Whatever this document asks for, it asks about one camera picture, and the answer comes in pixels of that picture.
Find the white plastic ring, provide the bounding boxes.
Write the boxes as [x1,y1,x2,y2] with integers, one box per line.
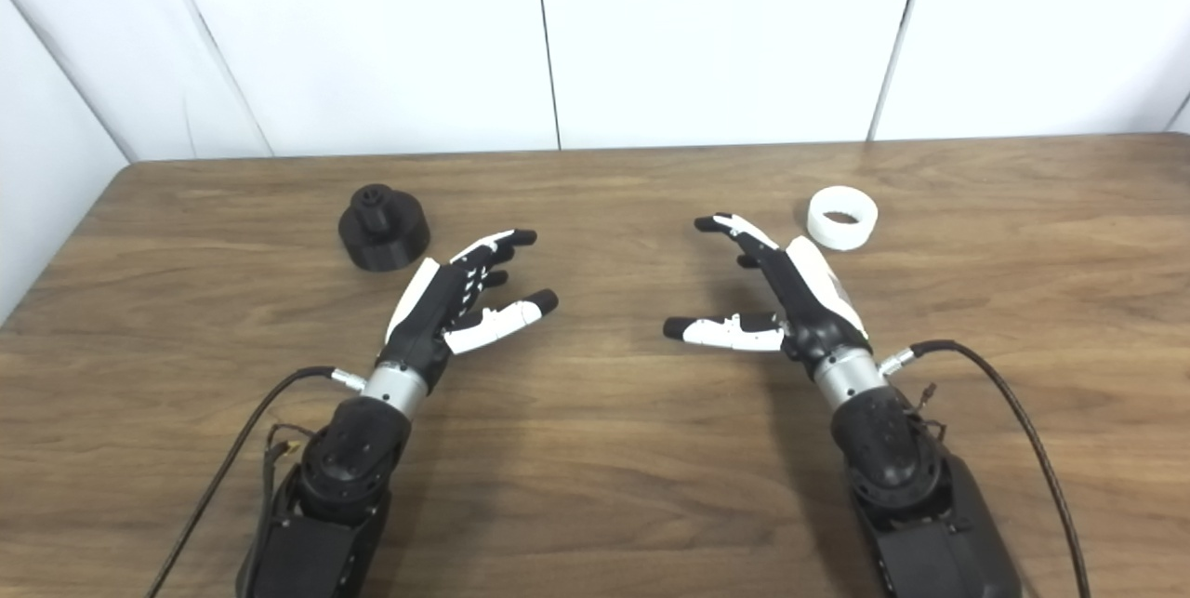
[806,186,879,252]

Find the right arm thin wire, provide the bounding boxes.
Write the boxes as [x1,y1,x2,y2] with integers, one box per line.
[906,382,947,445]

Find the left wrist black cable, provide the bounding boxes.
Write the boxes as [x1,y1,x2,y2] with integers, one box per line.
[144,365,368,598]

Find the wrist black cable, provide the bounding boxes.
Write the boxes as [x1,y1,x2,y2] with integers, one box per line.
[144,365,368,598]
[879,339,1093,598]

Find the arm thin wire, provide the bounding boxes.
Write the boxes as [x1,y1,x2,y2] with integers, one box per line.
[906,382,947,445]
[263,423,313,497]

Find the round black plastic part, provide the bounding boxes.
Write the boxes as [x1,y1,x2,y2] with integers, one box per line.
[337,184,431,272]

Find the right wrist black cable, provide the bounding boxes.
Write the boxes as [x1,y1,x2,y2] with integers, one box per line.
[879,339,1093,598]

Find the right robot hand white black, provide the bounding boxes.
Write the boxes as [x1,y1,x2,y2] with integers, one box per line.
[663,212,890,412]

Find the left arm thin wire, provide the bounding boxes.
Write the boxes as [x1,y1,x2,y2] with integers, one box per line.
[263,423,313,497]

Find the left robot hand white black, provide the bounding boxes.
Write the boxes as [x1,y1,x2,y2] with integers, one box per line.
[361,228,560,419]

